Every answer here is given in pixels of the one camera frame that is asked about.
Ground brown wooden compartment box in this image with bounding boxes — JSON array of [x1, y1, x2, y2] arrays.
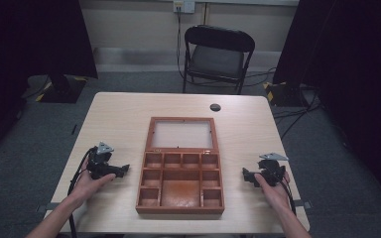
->
[[135, 116, 226, 215]]

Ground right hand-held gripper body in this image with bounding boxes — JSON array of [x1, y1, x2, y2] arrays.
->
[[257, 152, 290, 187]]

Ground black folding chair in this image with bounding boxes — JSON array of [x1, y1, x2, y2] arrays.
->
[[182, 24, 257, 95]]

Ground black curtain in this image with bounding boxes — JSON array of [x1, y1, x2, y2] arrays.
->
[[272, 0, 381, 214], [0, 0, 99, 167]]

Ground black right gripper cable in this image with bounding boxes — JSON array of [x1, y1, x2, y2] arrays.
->
[[277, 178, 298, 216]]

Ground person's right hand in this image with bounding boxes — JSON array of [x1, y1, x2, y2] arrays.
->
[[253, 171, 293, 214]]

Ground person's left hand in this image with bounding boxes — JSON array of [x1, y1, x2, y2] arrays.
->
[[68, 158, 117, 205]]

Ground black floor cables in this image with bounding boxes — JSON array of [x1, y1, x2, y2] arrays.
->
[[272, 86, 326, 141]]

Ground grey table bracket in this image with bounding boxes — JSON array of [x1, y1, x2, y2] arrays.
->
[[292, 198, 314, 210]]

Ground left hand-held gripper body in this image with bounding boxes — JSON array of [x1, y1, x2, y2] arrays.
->
[[86, 141, 121, 180]]

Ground black stand base, yellow tape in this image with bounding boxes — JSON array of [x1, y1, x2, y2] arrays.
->
[[35, 74, 89, 104], [263, 80, 310, 108]]

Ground white wall outlet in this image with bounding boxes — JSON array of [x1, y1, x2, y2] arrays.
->
[[173, 0, 196, 15]]

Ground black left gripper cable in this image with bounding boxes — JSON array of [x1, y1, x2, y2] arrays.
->
[[66, 146, 97, 238]]

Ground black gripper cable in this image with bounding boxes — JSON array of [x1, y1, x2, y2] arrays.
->
[[66, 146, 97, 238], [277, 178, 298, 216]]

